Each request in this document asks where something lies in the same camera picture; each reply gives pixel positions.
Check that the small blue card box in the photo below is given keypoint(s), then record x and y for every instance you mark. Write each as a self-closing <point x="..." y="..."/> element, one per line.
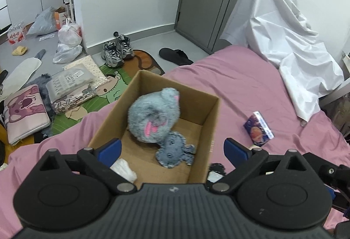
<point x="258" y="130"/>

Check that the blue grey knitted toy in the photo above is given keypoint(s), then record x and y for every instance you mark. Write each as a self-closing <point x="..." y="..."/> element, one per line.
<point x="174" y="150"/>

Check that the grey fluffy plush toy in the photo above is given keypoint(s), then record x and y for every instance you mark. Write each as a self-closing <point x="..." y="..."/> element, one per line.
<point x="152" y="116"/>

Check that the grey plastic bag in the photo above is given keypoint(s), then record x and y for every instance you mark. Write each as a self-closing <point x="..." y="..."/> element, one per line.
<point x="44" y="24"/>

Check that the white insole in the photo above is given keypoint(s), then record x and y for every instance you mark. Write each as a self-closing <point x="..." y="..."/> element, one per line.
<point x="20" y="75"/>

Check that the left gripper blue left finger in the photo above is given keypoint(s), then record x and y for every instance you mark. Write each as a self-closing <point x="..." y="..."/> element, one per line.
<point x="109" y="152"/>

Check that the green cartoon floor mat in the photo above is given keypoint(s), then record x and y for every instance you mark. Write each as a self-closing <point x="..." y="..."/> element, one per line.
<point x="110" y="83"/>

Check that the black slipper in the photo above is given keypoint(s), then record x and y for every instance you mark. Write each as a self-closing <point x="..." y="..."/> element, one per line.
<point x="176" y="56"/>

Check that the white draped cloth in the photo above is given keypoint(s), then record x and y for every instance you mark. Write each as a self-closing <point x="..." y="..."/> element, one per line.
<point x="278" y="32"/>

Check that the grey sneaker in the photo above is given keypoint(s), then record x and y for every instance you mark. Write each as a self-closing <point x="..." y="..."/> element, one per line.
<point x="111" y="55"/>
<point x="125" y="48"/>

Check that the white plastic bag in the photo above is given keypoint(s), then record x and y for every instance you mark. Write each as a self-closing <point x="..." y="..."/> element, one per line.
<point x="69" y="43"/>

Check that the packaged fabric stack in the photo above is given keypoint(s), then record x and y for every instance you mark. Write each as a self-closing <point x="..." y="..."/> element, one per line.
<point x="76" y="84"/>

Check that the pink cartoon cushion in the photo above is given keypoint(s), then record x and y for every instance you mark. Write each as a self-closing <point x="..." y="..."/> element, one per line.
<point x="24" y="114"/>

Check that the yellow slipper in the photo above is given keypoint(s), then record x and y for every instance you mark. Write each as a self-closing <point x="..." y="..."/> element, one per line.
<point x="19" y="51"/>

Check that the grey sneaker right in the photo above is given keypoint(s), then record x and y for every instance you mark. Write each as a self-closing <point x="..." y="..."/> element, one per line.
<point x="125" y="48"/>

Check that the grey sneaker left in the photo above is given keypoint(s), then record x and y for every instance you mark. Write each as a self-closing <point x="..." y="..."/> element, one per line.
<point x="111" y="55"/>

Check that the white soft ball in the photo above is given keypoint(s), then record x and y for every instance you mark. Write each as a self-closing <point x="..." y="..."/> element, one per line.
<point x="121" y="167"/>

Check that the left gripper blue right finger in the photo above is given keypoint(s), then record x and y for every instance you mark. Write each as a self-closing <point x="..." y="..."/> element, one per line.
<point x="236" y="153"/>

